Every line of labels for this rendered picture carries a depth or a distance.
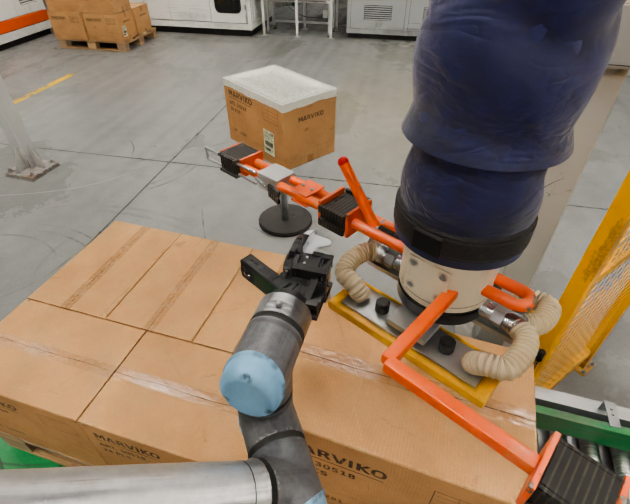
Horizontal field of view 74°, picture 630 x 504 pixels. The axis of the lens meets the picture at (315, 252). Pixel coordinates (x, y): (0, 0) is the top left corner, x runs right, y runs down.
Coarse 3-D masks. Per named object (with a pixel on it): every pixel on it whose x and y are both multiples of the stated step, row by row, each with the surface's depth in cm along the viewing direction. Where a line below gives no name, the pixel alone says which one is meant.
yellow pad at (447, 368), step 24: (336, 312) 86; (360, 312) 83; (384, 312) 82; (384, 336) 79; (432, 336) 78; (456, 336) 79; (432, 360) 74; (456, 360) 74; (456, 384) 71; (480, 384) 71
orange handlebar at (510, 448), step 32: (256, 160) 107; (288, 192) 97; (320, 192) 96; (352, 224) 87; (384, 224) 86; (512, 288) 72; (416, 320) 66; (384, 352) 61; (416, 384) 57; (448, 416) 55; (480, 416) 54; (512, 448) 50
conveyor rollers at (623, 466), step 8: (552, 432) 136; (584, 440) 134; (584, 448) 132; (592, 448) 131; (592, 456) 129; (616, 456) 130; (624, 456) 129; (616, 464) 129; (624, 464) 127; (616, 472) 128; (624, 472) 126
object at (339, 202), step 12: (336, 192) 92; (348, 192) 93; (324, 204) 90; (336, 204) 90; (348, 204) 90; (324, 216) 90; (336, 216) 86; (348, 216) 85; (360, 216) 89; (336, 228) 88; (348, 228) 87
